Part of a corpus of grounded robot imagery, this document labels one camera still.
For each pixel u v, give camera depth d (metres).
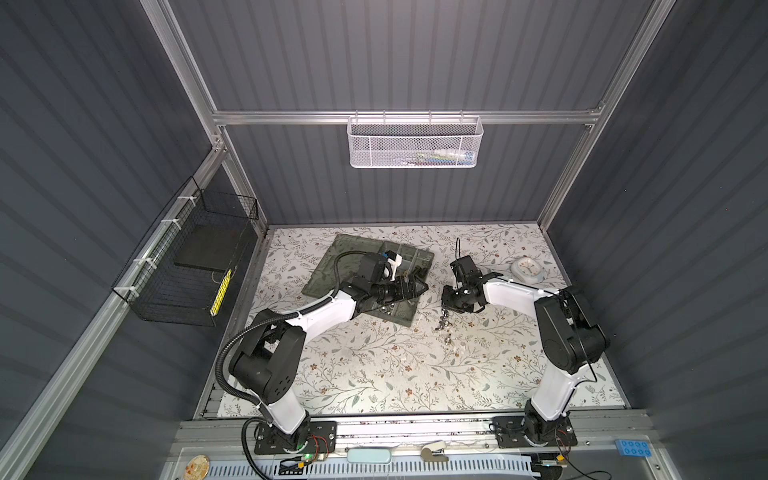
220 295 0.68
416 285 0.77
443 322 0.94
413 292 0.76
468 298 0.72
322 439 0.72
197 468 0.69
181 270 0.73
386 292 0.75
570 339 0.49
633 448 0.71
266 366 0.46
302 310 0.52
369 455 0.68
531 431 0.66
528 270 1.03
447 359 0.87
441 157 0.92
